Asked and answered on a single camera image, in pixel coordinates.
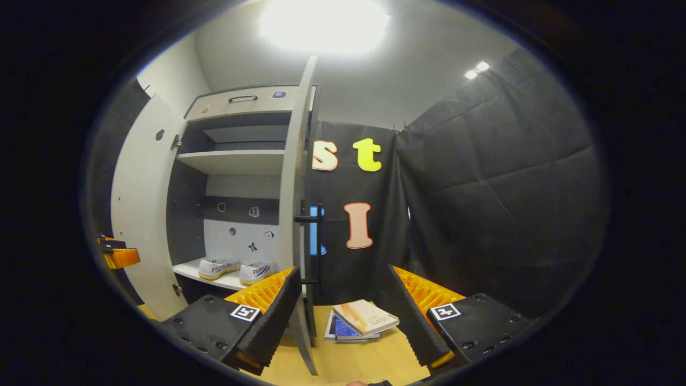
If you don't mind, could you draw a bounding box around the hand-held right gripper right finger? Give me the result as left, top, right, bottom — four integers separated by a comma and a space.
389, 265, 534, 376

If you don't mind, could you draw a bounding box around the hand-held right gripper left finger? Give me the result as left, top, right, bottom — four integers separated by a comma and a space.
161, 266, 302, 376

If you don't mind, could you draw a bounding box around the white canvas shoe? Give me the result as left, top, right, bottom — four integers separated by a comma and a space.
198, 258, 242, 280
239, 261, 279, 286

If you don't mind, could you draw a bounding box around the grey shoe cabinet door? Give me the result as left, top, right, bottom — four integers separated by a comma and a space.
110, 92, 188, 321
279, 55, 322, 376

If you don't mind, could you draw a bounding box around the grey shoe cabinet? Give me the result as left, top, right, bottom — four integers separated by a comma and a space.
166, 85, 317, 301

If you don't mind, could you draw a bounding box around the grey cabinet drawer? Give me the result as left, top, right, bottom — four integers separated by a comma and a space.
184, 86, 317, 121

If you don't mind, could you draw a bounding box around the beige book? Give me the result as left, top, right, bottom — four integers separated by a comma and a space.
332, 299, 400, 337

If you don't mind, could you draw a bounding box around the blue cover book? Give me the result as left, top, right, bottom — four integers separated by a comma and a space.
324, 311, 381, 342

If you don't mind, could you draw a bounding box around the large ceiling light panel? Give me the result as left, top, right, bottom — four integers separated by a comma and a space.
260, 0, 391, 54

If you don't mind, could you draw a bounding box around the black door handle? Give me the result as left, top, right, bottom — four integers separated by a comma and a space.
294, 204, 325, 285

